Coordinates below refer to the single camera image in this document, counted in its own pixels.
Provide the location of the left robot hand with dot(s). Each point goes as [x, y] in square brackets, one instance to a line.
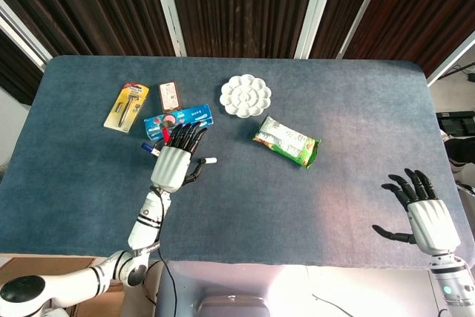
[170, 168]

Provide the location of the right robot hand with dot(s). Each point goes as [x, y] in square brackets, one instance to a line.
[432, 224]

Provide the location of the white marker with black cap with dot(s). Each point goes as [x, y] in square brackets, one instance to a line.
[211, 160]

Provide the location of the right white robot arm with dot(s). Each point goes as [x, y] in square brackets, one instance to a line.
[449, 287]

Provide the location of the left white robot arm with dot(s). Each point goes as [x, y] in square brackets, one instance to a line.
[146, 224]

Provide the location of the blue-capped white marker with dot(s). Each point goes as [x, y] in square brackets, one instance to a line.
[147, 147]

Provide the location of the red-capped white marker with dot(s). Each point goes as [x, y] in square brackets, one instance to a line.
[164, 132]

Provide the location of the blue Oreo cookie box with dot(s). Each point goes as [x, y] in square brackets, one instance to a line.
[193, 114]

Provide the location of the small brown pink box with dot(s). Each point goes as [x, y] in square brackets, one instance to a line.
[170, 96]

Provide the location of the yellow razor blister pack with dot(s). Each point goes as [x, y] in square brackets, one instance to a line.
[128, 103]

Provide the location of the blue velvet tablecloth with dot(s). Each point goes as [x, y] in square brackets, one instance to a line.
[259, 202]

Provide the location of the white flower paint palette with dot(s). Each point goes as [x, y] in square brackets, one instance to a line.
[245, 96]

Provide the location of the black equipment case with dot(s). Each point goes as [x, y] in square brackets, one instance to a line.
[456, 122]

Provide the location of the green snack bag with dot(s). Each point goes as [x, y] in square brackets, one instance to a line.
[287, 142]

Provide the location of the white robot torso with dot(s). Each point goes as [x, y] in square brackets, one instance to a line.
[230, 283]

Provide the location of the brown cardboard box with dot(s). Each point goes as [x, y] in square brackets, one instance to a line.
[37, 267]

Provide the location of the dark brown screen panel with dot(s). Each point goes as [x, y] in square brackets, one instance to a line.
[92, 5]
[241, 5]
[419, 9]
[345, 1]

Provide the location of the white screen frame post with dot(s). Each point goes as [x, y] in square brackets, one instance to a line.
[22, 35]
[315, 9]
[168, 9]
[451, 57]

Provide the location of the thin white screen post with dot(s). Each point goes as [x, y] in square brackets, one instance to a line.
[361, 9]

